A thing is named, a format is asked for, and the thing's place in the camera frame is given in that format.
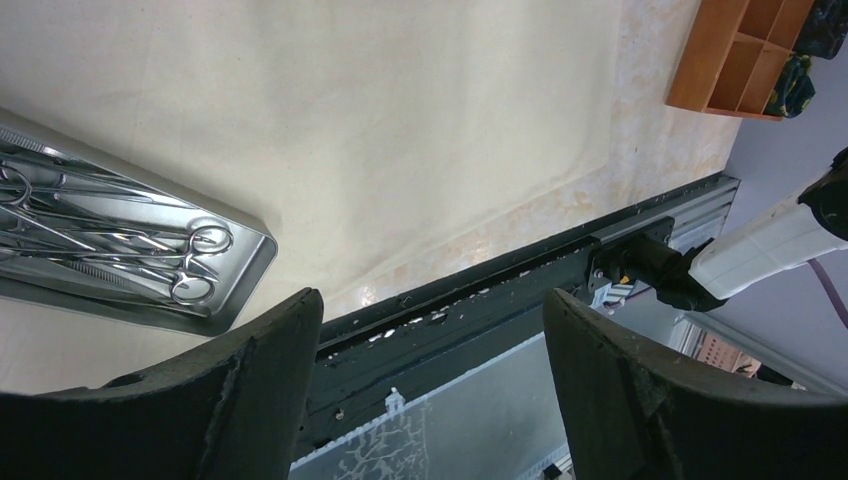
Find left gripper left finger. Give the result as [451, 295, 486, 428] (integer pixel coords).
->
[1, 288, 324, 479]

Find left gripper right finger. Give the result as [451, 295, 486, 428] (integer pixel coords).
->
[543, 289, 847, 479]

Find metal instrument tray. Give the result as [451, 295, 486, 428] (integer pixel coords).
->
[1, 110, 278, 337]

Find beige cloth drape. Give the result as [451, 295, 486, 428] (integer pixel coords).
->
[0, 0, 624, 395]

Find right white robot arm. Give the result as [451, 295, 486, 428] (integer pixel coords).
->
[590, 151, 847, 312]

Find steel scissors in tray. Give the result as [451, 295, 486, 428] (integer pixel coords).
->
[1, 163, 235, 310]

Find black green rolled item lower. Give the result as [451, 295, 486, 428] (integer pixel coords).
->
[764, 55, 816, 118]

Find orange compartment tray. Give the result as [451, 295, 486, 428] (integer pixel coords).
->
[666, 0, 814, 121]

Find black rolled item middle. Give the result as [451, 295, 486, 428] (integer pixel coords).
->
[793, 0, 847, 60]

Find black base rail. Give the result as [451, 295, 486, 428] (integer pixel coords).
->
[294, 174, 739, 458]

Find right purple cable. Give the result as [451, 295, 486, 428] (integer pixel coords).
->
[806, 258, 848, 331]

